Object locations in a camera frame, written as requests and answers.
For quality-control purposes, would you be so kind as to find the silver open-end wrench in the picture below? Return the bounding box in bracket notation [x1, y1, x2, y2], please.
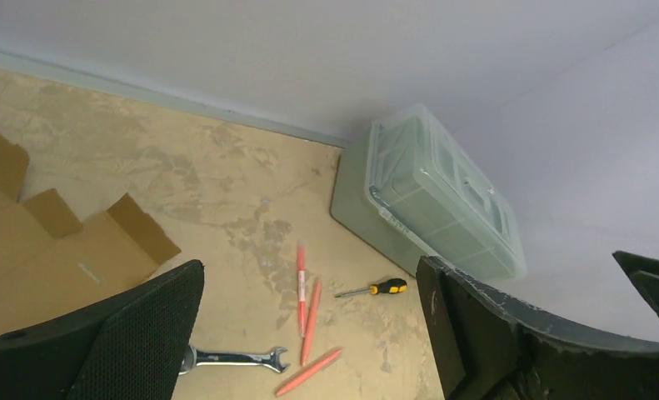
[178, 344, 290, 375]

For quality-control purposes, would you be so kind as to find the salmon pen lower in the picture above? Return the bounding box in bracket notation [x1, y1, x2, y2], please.
[275, 347, 344, 398]

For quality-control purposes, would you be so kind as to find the salmon pen middle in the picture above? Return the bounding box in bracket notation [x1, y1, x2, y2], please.
[300, 278, 322, 367]

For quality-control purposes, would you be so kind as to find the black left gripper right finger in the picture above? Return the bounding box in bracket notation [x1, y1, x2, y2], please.
[416, 257, 659, 399]

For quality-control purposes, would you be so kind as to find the salmon pen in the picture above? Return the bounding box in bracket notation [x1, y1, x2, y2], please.
[300, 278, 322, 367]
[275, 347, 344, 398]

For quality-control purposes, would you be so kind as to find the red pen with white label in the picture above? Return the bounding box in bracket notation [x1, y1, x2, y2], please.
[297, 242, 307, 338]

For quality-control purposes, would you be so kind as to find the brown cardboard box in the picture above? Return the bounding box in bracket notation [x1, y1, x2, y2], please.
[0, 134, 180, 336]

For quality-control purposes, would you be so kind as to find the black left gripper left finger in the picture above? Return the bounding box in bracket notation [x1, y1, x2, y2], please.
[0, 260, 204, 399]

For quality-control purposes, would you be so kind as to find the yellow black screwdriver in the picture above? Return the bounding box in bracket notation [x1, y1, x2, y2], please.
[334, 278, 407, 298]

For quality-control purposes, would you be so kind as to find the clear plastic storage box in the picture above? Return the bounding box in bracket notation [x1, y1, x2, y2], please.
[330, 103, 527, 282]

